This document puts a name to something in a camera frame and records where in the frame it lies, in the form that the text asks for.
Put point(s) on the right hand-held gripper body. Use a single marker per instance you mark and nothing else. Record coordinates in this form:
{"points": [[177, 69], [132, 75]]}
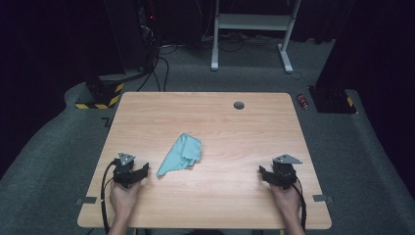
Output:
{"points": [[284, 173]]}

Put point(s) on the red can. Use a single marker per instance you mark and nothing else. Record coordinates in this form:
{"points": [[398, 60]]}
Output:
{"points": [[302, 101]]}

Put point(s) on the black equipment rack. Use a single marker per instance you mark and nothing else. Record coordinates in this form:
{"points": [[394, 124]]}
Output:
{"points": [[148, 32]]}

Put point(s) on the white metal stand frame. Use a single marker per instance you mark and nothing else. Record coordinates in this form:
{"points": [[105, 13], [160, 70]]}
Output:
{"points": [[251, 21]]}

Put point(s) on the person's left hand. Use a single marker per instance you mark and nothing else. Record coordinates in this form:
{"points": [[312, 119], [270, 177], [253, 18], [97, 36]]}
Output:
{"points": [[123, 199]]}

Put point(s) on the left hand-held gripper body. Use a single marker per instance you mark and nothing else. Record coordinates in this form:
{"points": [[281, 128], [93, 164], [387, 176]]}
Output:
{"points": [[124, 171]]}

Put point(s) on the teal cleaning cloth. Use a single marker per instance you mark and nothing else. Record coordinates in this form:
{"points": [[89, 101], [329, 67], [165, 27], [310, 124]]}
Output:
{"points": [[182, 155]]}

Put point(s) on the person's right hand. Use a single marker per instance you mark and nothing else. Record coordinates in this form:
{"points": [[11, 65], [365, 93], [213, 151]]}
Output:
{"points": [[287, 200]]}

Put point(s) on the black yellow striped base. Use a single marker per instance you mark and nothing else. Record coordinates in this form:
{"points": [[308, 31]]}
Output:
{"points": [[102, 93]]}

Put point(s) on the black base with yellow mark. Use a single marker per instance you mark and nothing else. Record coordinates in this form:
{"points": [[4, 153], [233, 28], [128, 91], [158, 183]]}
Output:
{"points": [[332, 99]]}

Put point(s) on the grey round table grommet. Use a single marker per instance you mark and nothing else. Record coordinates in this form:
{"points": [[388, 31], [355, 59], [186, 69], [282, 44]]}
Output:
{"points": [[239, 105]]}

